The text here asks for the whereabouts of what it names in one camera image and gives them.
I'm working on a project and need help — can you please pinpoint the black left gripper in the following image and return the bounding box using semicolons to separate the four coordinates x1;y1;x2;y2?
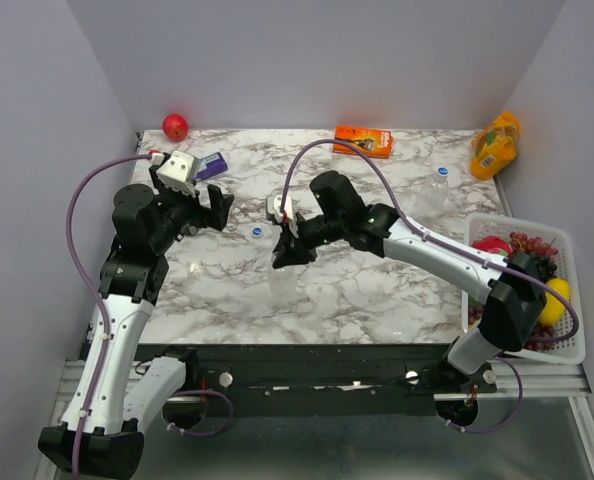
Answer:
149;164;234;253

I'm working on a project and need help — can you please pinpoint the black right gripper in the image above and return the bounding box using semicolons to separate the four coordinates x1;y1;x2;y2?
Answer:
272;211;346;266

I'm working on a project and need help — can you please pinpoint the clear plastic bottle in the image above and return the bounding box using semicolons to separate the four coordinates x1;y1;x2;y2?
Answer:
267;266;298;307
413;167;449;220

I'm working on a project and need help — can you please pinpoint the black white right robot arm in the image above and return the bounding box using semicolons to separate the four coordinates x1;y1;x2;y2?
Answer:
266;171;546;392

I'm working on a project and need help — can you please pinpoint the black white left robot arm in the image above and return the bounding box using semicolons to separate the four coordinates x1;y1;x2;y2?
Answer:
38;180;234;479

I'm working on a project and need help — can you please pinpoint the purple white flat box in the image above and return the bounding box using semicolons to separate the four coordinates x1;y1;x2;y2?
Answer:
194;152;228;181

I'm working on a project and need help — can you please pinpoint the red apple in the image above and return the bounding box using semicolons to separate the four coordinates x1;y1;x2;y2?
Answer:
162;113;189;143

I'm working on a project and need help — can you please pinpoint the orange razor box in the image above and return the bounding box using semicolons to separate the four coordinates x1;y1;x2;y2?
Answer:
334;125;394;159

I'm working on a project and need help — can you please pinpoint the red dragon fruit toy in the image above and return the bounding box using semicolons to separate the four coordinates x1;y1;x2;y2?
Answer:
472;236;514;256

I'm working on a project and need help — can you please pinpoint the orange snack bag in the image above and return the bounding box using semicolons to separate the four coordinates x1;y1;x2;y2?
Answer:
470;111;520;181

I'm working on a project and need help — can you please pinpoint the purple grape bunch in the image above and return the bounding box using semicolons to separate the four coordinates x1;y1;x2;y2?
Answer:
467;230;561;351

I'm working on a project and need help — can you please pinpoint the white plastic basket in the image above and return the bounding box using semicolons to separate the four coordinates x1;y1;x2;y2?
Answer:
462;213;585;365

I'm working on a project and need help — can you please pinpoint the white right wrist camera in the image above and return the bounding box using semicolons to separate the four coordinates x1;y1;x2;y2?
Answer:
266;195;299;237

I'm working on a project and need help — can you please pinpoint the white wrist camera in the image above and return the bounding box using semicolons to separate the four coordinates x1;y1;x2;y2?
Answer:
266;195;299;237
156;150;201;198

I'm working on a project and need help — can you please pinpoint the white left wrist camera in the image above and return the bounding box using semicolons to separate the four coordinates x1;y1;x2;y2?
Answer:
156;150;201;198

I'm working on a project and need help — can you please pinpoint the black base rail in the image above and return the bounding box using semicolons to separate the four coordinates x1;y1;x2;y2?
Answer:
135;344;497;418

